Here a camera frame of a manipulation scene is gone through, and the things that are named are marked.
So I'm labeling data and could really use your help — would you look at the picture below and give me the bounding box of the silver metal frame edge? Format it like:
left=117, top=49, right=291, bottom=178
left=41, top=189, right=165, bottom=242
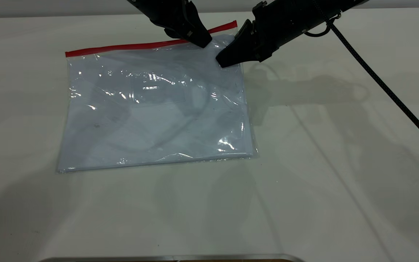
left=37, top=254, right=306, bottom=262

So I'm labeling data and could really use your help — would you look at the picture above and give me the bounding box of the black braided cable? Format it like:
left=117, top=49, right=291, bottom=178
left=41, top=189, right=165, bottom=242
left=311, top=0, right=419, bottom=153

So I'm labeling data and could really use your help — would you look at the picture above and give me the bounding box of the thin black cable loop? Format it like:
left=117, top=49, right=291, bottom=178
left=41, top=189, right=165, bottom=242
left=304, top=13, right=342, bottom=37

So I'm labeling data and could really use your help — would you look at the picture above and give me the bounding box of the clear zipper bag red strip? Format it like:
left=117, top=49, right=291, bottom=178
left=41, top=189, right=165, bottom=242
left=56, top=21, right=259, bottom=173

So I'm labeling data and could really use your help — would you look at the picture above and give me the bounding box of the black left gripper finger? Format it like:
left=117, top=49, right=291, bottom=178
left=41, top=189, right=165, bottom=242
left=182, top=0, right=212, bottom=48
left=165, top=28, right=195, bottom=41

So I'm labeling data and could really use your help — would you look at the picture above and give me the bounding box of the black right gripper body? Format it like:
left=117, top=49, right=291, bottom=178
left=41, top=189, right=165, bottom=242
left=252, top=0, right=317, bottom=60

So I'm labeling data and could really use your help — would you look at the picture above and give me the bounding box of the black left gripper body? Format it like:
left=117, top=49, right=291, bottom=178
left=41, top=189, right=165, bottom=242
left=128, top=0, right=186, bottom=31

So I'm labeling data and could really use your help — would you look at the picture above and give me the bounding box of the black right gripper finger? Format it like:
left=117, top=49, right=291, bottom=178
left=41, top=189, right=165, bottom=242
left=216, top=35, right=268, bottom=68
left=237, top=20, right=254, bottom=37

